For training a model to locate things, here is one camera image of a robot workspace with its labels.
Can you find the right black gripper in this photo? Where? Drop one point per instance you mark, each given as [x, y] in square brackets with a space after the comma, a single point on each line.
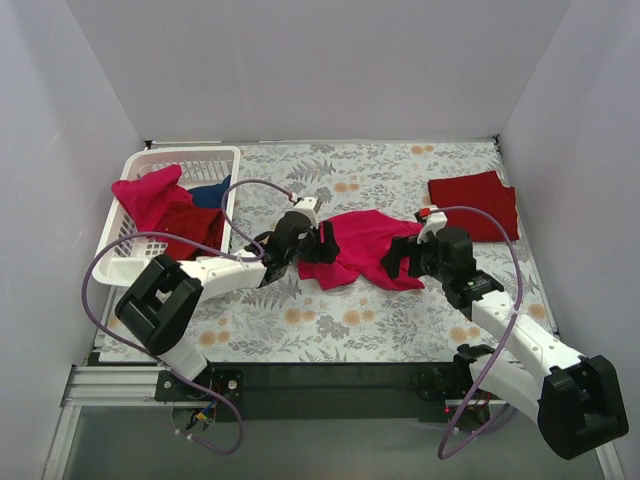
[401, 256]

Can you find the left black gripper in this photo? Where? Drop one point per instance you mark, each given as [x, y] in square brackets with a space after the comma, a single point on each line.
[324, 241]

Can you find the bright pink t shirt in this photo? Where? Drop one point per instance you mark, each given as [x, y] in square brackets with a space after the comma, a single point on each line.
[364, 238]

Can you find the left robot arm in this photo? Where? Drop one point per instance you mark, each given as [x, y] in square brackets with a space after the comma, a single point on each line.
[159, 305]

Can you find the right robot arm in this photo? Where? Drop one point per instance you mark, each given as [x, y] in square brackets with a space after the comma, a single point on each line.
[575, 400]

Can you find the folded dark red t shirt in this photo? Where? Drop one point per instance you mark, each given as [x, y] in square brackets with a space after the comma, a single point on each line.
[484, 192]

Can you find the dark red crumpled t shirt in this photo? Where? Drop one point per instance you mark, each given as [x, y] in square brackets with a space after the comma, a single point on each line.
[202, 225]

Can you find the blue t shirt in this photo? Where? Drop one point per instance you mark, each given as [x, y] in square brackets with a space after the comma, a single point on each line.
[210, 196]

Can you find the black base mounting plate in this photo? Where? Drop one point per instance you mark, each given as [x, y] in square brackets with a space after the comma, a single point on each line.
[332, 391]

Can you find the pink t shirt in basket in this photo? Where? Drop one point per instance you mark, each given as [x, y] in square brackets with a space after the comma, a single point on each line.
[147, 199]

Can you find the white plastic laundry basket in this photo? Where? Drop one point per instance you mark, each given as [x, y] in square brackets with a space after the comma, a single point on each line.
[201, 166]

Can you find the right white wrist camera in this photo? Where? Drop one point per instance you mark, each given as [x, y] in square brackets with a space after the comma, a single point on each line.
[431, 219]

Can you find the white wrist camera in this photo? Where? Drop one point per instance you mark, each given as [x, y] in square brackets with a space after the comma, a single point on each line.
[309, 207]
[431, 219]

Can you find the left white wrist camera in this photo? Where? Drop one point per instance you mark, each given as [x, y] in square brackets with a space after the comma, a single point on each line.
[309, 207]

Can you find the aluminium frame rail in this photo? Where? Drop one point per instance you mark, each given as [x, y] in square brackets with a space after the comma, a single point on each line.
[119, 386]

